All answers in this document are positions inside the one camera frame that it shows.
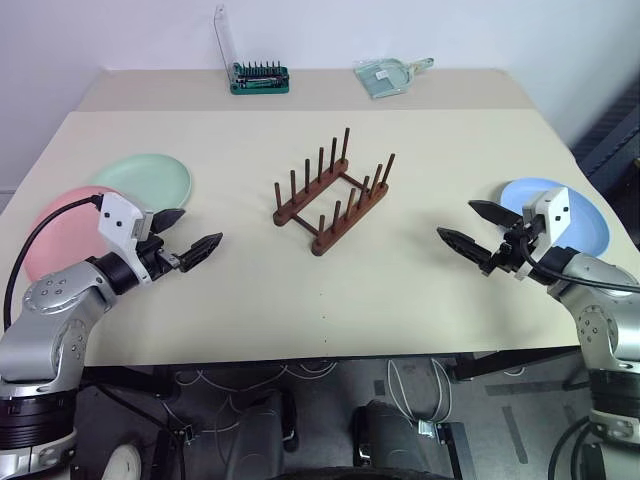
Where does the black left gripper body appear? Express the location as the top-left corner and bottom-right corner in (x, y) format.
(134, 233), (183, 282)

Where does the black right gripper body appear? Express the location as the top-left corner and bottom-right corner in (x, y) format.
(481, 213), (547, 276)

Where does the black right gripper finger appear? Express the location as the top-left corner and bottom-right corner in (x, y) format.
(435, 227), (495, 270)
(466, 199), (525, 230)

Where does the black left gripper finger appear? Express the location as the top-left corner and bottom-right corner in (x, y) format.
(175, 231), (224, 274)
(149, 207), (188, 235)

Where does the green plate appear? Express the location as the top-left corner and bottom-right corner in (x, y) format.
(91, 152), (194, 215)

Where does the blue plate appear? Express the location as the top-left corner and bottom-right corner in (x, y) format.
(499, 177), (613, 259)

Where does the red plate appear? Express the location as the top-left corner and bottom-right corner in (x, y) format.
(22, 185), (122, 284)

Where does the wooden dish rack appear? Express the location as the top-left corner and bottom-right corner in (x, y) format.
(271, 126), (398, 258)

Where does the green screwdriver bit case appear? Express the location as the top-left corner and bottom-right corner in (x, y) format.
(213, 3), (292, 96)

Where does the clear green dustpan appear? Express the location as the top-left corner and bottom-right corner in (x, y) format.
(353, 55), (436, 102)

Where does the dark rounded shape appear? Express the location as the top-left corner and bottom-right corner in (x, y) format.
(351, 398), (442, 480)
(233, 388), (302, 480)

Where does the white round wheel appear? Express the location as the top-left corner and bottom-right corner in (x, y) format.
(106, 441), (145, 480)

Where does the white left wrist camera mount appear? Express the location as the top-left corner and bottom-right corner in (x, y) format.
(96, 191), (157, 285)

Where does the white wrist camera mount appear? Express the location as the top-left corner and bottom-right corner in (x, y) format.
(517, 186), (573, 280)
(96, 191), (157, 285)

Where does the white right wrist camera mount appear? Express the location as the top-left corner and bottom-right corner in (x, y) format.
(517, 186), (573, 280)

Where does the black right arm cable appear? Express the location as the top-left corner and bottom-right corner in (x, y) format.
(517, 233), (640, 295)

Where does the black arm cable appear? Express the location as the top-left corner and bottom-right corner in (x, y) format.
(517, 233), (640, 295)
(2, 195), (104, 334)

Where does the black table frame beam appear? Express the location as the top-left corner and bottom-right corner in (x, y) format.
(448, 348), (582, 382)

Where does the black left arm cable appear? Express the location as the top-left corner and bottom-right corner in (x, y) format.
(2, 195), (104, 334)

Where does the black table frame strut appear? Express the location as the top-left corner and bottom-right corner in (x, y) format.
(79, 366), (176, 401)

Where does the white floor cable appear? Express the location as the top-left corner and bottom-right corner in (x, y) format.
(386, 356), (455, 427)

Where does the small metal bracket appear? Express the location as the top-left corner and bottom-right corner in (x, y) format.
(416, 418), (442, 442)

